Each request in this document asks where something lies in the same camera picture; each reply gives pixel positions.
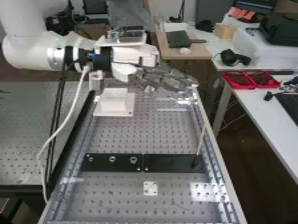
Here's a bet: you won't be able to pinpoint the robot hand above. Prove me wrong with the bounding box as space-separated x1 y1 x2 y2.
95 32 200 98

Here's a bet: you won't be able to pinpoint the black notebook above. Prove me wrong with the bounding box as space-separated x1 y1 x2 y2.
165 30 193 49

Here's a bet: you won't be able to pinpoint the white mouse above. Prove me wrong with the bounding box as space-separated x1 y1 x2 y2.
177 47 193 56

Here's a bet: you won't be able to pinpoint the small white box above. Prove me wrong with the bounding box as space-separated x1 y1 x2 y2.
92 87 137 118

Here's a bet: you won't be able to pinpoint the wooden desk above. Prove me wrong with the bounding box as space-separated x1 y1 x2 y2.
155 29 216 62

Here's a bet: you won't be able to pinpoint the black chair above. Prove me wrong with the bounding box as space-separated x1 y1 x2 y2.
81 0 111 16

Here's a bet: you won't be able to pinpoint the small wooden box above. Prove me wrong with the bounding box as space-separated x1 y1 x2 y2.
213 22 237 41

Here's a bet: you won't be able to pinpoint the black headphones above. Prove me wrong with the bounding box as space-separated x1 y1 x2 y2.
218 48 253 67

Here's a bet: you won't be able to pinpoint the red tray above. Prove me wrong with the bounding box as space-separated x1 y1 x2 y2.
221 69 258 91
246 69 282 90

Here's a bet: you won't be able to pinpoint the thin stick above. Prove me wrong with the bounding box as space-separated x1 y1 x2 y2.
193 117 210 168

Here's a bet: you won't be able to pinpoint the white desk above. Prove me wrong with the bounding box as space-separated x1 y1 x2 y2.
212 73 298 185
189 19 298 73

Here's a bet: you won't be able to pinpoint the black plate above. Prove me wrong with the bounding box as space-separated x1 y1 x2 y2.
81 152 208 174

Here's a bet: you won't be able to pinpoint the black bag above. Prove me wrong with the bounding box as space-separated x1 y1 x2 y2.
258 12 298 47

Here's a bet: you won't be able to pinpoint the black keyboard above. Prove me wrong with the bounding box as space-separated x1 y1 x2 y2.
270 91 298 127

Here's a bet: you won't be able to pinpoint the small white square block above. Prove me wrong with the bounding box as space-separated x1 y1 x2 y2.
141 180 160 197

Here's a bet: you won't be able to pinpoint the clear box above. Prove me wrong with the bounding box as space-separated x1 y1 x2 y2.
39 83 248 224

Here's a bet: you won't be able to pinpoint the black cable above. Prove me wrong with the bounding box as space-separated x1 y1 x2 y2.
43 49 75 179

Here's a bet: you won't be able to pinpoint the white cable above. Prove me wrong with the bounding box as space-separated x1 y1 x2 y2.
36 64 93 196

